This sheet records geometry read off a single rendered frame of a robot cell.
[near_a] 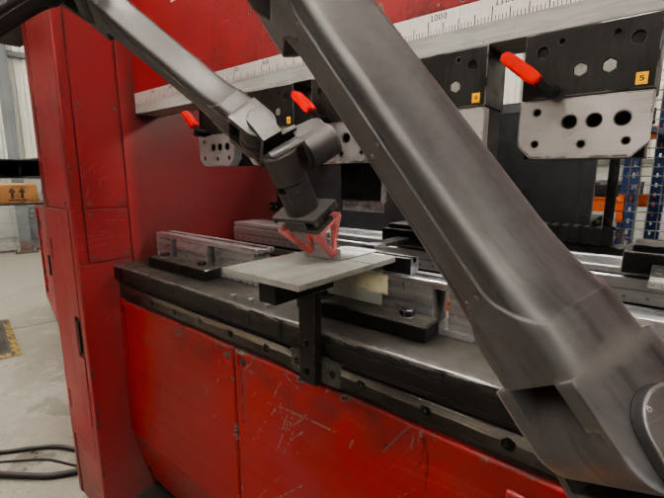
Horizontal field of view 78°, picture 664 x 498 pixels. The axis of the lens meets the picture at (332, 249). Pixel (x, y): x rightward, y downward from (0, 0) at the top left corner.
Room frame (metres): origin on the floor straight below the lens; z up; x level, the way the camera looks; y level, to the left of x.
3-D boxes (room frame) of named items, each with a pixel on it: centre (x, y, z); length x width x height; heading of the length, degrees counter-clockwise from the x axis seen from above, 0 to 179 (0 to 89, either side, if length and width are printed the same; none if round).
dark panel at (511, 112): (1.37, -0.21, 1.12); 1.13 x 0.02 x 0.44; 50
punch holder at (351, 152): (0.84, -0.04, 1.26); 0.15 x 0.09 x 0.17; 50
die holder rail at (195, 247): (1.18, 0.36, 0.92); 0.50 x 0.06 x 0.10; 50
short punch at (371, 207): (0.83, -0.06, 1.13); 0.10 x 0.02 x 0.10; 50
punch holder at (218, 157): (1.09, 0.27, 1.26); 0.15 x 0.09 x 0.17; 50
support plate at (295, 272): (0.71, 0.03, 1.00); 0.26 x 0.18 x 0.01; 140
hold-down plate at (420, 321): (0.75, -0.06, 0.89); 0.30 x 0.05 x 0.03; 50
